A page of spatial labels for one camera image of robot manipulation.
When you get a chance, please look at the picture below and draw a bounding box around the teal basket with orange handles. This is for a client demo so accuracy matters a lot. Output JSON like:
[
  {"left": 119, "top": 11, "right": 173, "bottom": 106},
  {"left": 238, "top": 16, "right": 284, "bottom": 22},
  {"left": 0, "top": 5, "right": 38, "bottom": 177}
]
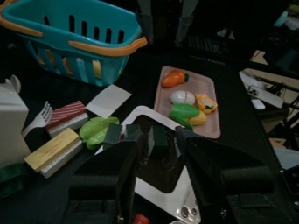
[{"left": 0, "top": 0, "right": 150, "bottom": 88}]

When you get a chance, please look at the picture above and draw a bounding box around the white toy carton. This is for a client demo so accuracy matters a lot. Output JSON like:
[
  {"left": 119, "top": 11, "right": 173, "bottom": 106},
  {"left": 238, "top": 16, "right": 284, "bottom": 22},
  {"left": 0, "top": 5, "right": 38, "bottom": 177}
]
[{"left": 0, "top": 80, "right": 33, "bottom": 169}]

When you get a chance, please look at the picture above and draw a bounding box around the orange toy carrot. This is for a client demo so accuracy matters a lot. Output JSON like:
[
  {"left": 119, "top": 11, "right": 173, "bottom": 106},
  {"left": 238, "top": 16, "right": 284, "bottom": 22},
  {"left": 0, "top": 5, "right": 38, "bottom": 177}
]
[{"left": 161, "top": 69, "right": 193, "bottom": 88}]

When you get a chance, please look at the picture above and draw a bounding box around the white plastic fork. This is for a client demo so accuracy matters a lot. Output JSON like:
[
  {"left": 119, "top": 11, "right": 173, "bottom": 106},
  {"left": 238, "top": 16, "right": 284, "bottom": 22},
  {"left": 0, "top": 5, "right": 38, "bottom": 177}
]
[{"left": 22, "top": 100, "right": 54, "bottom": 138}]

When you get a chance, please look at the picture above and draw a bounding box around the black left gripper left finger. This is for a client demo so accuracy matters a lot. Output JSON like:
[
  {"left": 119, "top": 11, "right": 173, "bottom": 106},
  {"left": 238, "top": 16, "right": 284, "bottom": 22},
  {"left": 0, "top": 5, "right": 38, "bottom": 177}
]
[{"left": 66, "top": 130, "right": 145, "bottom": 224}]

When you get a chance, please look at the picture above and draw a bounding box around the dark green sushi piece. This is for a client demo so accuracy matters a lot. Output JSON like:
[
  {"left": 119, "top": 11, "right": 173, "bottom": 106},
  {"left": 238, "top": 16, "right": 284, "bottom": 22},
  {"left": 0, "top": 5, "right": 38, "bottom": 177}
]
[
  {"left": 102, "top": 122, "right": 125, "bottom": 151},
  {"left": 125, "top": 123, "right": 142, "bottom": 138},
  {"left": 147, "top": 124, "right": 170, "bottom": 159}
]

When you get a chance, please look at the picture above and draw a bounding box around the dark green cloth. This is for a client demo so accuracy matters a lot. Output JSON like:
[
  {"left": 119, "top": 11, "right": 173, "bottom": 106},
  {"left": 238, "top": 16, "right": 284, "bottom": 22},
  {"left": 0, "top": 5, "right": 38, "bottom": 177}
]
[{"left": 0, "top": 162, "right": 38, "bottom": 200}]

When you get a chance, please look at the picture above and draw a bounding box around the white toy egg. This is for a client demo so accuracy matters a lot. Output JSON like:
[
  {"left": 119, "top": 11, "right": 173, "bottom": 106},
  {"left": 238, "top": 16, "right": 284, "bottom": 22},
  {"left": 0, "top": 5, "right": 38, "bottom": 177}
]
[{"left": 170, "top": 89, "right": 197, "bottom": 106}]

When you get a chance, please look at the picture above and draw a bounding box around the light green toy lettuce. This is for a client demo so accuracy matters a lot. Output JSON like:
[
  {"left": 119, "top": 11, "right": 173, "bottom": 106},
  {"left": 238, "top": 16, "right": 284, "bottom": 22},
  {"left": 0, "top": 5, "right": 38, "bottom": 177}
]
[{"left": 79, "top": 115, "right": 122, "bottom": 151}]

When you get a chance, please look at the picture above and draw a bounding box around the white smartphone with black screen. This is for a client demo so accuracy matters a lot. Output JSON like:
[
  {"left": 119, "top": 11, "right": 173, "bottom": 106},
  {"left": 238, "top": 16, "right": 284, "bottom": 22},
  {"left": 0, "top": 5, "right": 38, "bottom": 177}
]
[{"left": 94, "top": 105, "right": 202, "bottom": 224}]

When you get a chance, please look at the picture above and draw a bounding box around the green and yellow toy corn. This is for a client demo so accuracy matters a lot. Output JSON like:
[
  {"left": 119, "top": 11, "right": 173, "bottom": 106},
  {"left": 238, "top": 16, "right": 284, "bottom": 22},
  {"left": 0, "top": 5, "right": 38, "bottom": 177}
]
[{"left": 167, "top": 102, "right": 209, "bottom": 131}]

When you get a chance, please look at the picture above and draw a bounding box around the small red toy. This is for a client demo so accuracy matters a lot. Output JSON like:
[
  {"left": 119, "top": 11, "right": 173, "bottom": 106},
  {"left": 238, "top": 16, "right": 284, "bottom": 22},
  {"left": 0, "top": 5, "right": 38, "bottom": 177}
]
[{"left": 133, "top": 213, "right": 153, "bottom": 224}]

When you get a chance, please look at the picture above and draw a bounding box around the white phone with camera lenses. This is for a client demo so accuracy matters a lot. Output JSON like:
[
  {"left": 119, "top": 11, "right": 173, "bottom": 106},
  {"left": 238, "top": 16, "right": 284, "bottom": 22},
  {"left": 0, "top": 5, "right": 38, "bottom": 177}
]
[{"left": 238, "top": 69, "right": 286, "bottom": 109}]

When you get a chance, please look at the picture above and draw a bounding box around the yellow egg sushi piece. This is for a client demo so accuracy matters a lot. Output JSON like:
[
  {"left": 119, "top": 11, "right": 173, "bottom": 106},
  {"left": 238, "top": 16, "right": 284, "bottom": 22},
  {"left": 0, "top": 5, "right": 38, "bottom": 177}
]
[{"left": 23, "top": 127, "right": 85, "bottom": 179}]

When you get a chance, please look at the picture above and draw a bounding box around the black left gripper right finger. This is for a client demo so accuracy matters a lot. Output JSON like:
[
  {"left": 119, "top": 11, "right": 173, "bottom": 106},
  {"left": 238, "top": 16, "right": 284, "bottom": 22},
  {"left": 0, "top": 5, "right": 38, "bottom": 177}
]
[{"left": 174, "top": 126, "right": 299, "bottom": 224}]

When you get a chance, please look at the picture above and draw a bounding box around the white paper card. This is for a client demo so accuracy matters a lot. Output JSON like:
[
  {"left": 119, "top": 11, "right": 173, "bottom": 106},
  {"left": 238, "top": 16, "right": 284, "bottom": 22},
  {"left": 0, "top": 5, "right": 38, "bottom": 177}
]
[{"left": 85, "top": 84, "right": 134, "bottom": 119}]

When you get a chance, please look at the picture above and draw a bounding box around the yellow toy pepper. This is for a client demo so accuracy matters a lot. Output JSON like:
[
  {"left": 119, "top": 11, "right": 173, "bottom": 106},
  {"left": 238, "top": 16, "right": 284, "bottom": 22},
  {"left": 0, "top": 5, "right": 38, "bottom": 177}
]
[{"left": 194, "top": 93, "right": 220, "bottom": 116}]

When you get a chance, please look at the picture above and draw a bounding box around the small white charger box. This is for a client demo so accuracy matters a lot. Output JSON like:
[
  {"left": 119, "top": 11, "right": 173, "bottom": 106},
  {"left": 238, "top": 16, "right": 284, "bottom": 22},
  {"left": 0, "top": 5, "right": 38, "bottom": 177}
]
[{"left": 250, "top": 98, "right": 268, "bottom": 111}]

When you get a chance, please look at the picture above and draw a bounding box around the pink plastic tray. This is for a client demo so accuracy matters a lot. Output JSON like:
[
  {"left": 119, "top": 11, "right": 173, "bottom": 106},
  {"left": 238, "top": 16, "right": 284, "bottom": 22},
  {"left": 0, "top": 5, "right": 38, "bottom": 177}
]
[{"left": 154, "top": 66, "right": 222, "bottom": 140}]

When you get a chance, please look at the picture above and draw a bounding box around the red striped sushi piece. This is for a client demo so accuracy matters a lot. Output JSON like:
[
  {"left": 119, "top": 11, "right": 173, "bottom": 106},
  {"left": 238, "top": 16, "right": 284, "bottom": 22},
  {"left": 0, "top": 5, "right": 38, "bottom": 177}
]
[{"left": 45, "top": 100, "right": 90, "bottom": 138}]

